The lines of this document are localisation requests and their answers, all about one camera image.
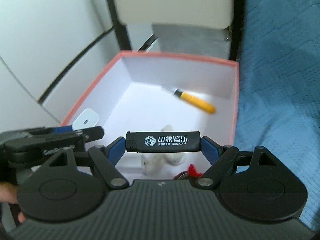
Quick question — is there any red lion figurine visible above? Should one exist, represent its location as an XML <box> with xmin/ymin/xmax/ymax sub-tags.
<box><xmin>174</xmin><ymin>164</ymin><xmax>202</xmax><ymax>180</ymax></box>

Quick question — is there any white usb charger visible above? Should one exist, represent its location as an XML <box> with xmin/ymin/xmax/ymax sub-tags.
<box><xmin>72</xmin><ymin>108</ymin><xmax>100</xmax><ymax>130</ymax></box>

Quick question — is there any white fluffy hair clip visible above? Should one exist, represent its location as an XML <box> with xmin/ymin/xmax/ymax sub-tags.
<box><xmin>140</xmin><ymin>125</ymin><xmax>188</xmax><ymax>177</ymax></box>

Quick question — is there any black lighter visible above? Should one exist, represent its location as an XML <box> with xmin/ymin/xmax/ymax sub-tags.
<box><xmin>125</xmin><ymin>132</ymin><xmax>201</xmax><ymax>153</ymax></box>

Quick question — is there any yellow handled screwdriver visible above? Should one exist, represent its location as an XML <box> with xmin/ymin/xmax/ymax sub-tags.
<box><xmin>162</xmin><ymin>86</ymin><xmax>216</xmax><ymax>114</ymax></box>

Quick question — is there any person's left hand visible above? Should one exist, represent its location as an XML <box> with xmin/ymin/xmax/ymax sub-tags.
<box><xmin>0</xmin><ymin>181</ymin><xmax>26</xmax><ymax>224</ymax></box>

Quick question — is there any pink cardboard box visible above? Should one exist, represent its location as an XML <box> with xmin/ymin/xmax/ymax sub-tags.
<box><xmin>60</xmin><ymin>50</ymin><xmax>240</xmax><ymax>181</ymax></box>

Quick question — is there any blue textured sofa cover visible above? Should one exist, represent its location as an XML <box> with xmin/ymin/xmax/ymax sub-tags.
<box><xmin>235</xmin><ymin>0</ymin><xmax>319</xmax><ymax>231</ymax></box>

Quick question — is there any cream chair backrest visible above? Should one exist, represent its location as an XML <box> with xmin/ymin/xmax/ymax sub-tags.
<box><xmin>107</xmin><ymin>0</ymin><xmax>245</xmax><ymax>61</ymax></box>

